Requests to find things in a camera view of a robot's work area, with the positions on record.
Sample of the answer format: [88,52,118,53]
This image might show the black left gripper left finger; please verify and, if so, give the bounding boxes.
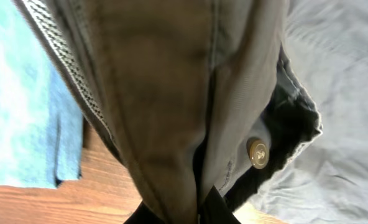
[124,202,164,224]

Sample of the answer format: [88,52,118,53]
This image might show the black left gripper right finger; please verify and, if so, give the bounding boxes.
[199,187,240,224]

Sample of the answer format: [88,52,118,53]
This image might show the grey shorts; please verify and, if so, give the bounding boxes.
[16,0,368,223]

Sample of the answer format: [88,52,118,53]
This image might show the blue denim garment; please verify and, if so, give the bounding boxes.
[0,0,84,189]

